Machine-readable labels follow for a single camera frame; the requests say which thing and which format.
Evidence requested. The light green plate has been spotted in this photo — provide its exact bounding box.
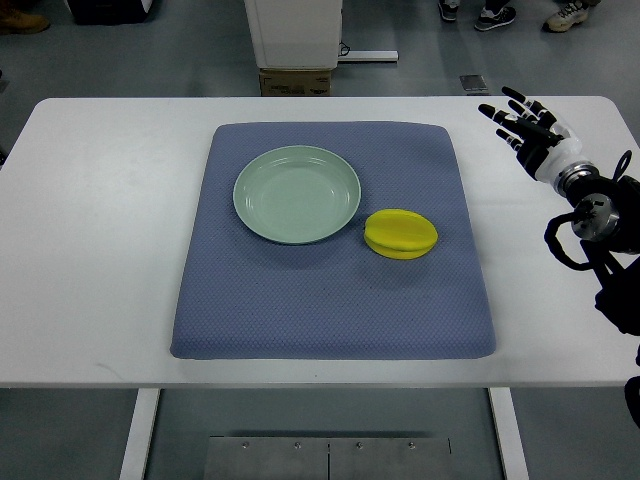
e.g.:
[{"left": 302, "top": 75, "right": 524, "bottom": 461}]
[{"left": 232, "top": 145, "right": 361, "bottom": 245}]

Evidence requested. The white cabinet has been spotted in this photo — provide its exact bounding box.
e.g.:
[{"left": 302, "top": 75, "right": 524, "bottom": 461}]
[{"left": 244, "top": 0, "right": 343, "bottom": 70}]

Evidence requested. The grey floor outlet cover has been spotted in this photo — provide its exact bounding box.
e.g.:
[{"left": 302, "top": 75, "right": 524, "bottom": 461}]
[{"left": 459, "top": 74, "right": 489, "bottom": 94}]

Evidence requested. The cardboard box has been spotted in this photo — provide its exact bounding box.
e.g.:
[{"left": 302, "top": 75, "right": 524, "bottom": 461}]
[{"left": 259, "top": 69, "right": 332, "bottom": 97}]

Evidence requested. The metal floor plate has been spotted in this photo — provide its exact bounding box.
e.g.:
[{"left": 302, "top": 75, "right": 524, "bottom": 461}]
[{"left": 204, "top": 436, "right": 455, "bottom": 479}]

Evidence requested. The blue textured mat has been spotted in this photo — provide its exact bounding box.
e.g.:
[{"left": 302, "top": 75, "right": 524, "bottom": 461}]
[{"left": 171, "top": 122, "right": 496, "bottom": 360}]

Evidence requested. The white table leg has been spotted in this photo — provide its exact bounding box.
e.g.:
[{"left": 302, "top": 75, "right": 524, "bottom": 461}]
[
  {"left": 488, "top": 387, "right": 530, "bottom": 480},
  {"left": 119, "top": 388, "right": 160, "bottom": 480}
]

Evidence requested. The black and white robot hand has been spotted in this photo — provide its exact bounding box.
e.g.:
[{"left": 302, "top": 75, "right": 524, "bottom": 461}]
[{"left": 478, "top": 86, "right": 582, "bottom": 184}]

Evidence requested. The white left table leg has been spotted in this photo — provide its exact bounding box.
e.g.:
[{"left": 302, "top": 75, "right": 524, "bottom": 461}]
[{"left": 119, "top": 388, "right": 160, "bottom": 480}]

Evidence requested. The dark sneaker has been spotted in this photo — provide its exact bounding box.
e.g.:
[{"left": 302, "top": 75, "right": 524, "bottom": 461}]
[{"left": 438, "top": 0, "right": 460, "bottom": 23}]

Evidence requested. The beige sneaker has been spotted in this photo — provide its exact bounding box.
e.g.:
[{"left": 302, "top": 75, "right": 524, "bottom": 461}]
[{"left": 542, "top": 1, "right": 590, "bottom": 33}]

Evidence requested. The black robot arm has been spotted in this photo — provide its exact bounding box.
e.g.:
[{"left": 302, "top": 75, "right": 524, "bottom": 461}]
[{"left": 544, "top": 151, "right": 639, "bottom": 336}]

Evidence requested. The black bin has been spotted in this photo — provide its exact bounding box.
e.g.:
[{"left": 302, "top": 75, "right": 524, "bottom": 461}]
[{"left": 65, "top": 0, "right": 160, "bottom": 26}]

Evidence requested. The white right table leg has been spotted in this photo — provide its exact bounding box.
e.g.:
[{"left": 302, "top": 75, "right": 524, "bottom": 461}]
[{"left": 488, "top": 387, "right": 530, "bottom": 480}]

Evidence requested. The grey sneaker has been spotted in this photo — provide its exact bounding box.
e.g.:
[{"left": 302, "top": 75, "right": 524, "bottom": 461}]
[{"left": 474, "top": 6, "right": 516, "bottom": 32}]

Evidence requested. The tan boot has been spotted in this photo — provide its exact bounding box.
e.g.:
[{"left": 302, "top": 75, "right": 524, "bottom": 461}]
[{"left": 1, "top": 4, "right": 50, "bottom": 35}]

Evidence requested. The white base bar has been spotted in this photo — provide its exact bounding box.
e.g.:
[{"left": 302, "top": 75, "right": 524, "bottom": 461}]
[{"left": 338, "top": 50, "right": 399, "bottom": 63}]

